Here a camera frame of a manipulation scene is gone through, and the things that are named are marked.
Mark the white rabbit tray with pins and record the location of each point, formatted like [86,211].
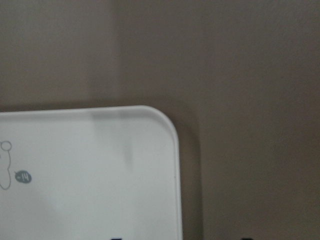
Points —
[107,173]

